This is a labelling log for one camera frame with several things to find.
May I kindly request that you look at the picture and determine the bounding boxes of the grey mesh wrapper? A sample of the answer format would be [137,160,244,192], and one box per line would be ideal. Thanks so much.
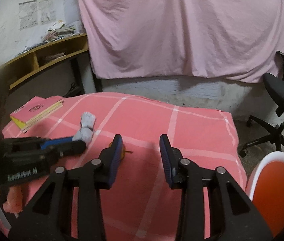
[72,111,96,146]

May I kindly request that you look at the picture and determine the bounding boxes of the brown dried fruit scrap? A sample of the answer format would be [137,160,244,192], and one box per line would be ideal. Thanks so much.
[121,144,133,160]

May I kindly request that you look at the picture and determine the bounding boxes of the white red trash bin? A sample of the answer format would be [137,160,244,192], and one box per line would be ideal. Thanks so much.
[245,151,284,237]

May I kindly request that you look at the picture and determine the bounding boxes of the left hand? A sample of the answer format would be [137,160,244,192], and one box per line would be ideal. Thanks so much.
[0,183,23,214]

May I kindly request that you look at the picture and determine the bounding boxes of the pink book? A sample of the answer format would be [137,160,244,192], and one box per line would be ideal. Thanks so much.
[10,96,64,125]

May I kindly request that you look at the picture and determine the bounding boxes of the wooden curved shelf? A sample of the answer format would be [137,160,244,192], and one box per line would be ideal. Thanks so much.
[3,34,89,92]

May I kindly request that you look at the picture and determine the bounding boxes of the pink checked table cloth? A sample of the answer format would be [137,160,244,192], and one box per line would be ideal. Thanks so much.
[0,91,248,241]

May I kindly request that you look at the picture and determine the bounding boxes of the pile of papers on shelf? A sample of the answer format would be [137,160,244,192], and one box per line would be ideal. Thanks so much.
[17,20,85,56]

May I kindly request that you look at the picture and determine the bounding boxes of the black office chair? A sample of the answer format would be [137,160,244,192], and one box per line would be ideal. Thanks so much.
[238,51,284,158]

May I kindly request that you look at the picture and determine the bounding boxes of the large pink hanging sheet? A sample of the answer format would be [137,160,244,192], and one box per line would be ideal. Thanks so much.
[78,0,284,83]

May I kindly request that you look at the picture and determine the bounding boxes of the white paper notice on wall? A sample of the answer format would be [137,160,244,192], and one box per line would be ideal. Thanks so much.
[18,0,57,30]

